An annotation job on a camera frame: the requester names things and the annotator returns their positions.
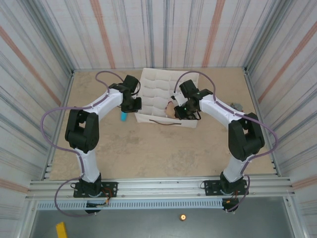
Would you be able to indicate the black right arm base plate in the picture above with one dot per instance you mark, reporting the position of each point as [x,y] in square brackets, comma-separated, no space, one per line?
[210,187]

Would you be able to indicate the turquoise plastic tube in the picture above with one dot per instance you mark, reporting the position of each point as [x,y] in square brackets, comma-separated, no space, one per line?
[124,117]

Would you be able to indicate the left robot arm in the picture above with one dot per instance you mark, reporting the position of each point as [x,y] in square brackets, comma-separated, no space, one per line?
[81,131]

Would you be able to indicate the small grey metal toy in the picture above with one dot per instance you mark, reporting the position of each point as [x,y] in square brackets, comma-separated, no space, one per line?
[237,106]

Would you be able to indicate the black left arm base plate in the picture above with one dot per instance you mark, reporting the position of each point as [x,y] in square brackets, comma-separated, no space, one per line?
[111,188]

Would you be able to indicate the aluminium mounting rail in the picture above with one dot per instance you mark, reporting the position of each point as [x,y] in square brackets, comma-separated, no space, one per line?
[158,188]

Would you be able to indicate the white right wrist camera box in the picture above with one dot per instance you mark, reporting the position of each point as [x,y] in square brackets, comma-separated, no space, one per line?
[178,99]

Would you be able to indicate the yellow block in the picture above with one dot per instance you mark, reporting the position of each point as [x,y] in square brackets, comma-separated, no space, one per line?
[61,230]

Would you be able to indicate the beige sock with maroon toe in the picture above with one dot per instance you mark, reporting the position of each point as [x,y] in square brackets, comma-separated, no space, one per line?
[171,111]

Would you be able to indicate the aluminium side profile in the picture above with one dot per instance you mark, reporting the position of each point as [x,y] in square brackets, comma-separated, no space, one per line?
[250,86]
[68,86]

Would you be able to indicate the white fabric organizer box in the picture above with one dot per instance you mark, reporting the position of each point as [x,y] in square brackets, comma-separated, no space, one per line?
[156,94]

